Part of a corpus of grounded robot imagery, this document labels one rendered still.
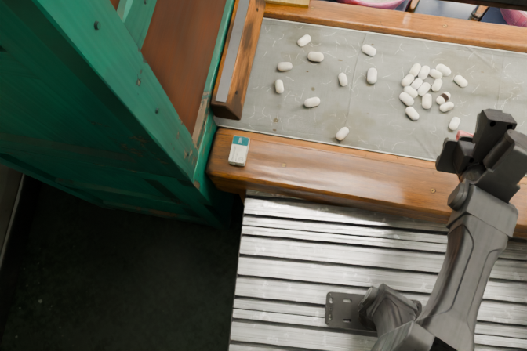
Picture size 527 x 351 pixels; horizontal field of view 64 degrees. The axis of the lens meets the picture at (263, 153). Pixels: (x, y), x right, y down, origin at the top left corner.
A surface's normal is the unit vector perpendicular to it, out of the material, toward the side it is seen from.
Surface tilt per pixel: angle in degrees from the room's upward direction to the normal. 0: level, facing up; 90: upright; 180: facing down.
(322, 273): 0
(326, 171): 0
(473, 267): 18
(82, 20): 90
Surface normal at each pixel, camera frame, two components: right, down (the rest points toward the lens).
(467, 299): 0.13, -0.53
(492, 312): -0.04, -0.29
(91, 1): 0.98, 0.16
